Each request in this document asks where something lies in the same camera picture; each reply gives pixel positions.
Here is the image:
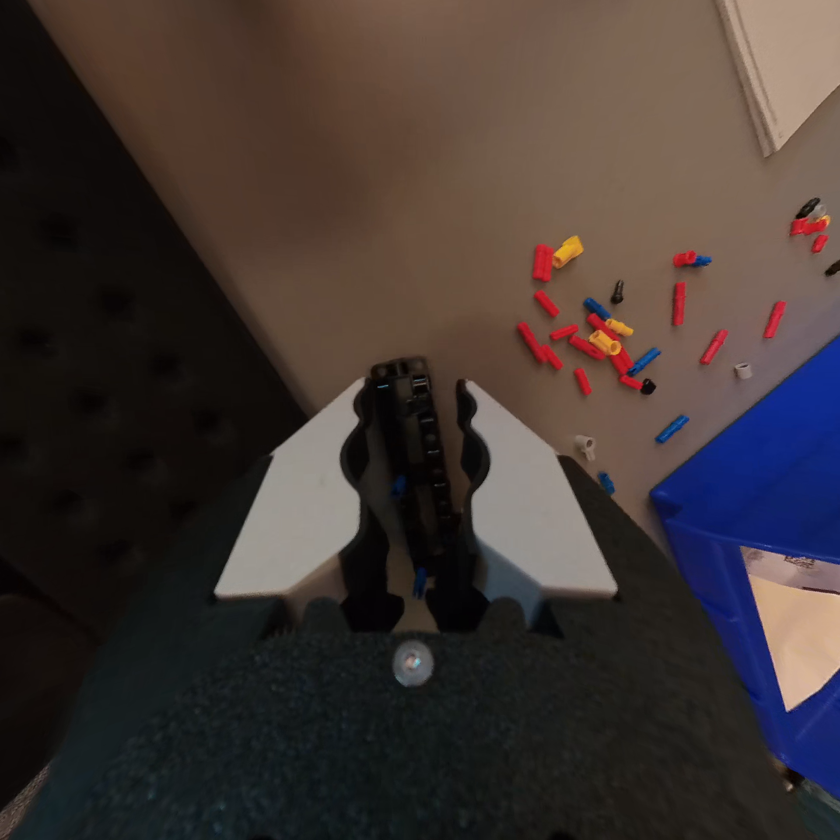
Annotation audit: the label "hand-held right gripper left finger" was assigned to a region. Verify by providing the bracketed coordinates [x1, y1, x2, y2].
[213, 377, 368, 602]

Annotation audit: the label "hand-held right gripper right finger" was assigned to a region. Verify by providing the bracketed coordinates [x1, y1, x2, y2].
[455, 378, 619, 602]

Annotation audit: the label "black lego technic beam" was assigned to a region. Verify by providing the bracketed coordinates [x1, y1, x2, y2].
[369, 356, 466, 599]

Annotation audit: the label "scattered small lego pins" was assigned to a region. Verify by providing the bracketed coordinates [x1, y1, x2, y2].
[515, 196, 840, 497]

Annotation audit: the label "open lego instruction booklet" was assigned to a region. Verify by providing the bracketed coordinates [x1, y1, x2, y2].
[714, 0, 840, 160]

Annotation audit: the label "blue plastic bin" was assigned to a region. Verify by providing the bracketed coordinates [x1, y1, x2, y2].
[648, 336, 840, 783]

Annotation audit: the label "black perforated mat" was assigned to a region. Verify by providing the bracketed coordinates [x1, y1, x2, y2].
[0, 0, 309, 664]

